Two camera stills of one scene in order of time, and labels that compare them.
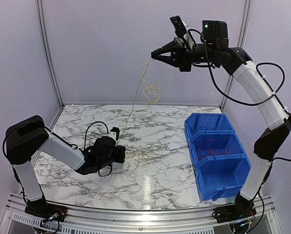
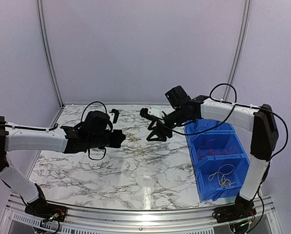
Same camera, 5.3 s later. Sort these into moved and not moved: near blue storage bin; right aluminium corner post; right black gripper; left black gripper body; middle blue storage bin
Moved: left black gripper body; right black gripper
Not moved: middle blue storage bin; near blue storage bin; right aluminium corner post
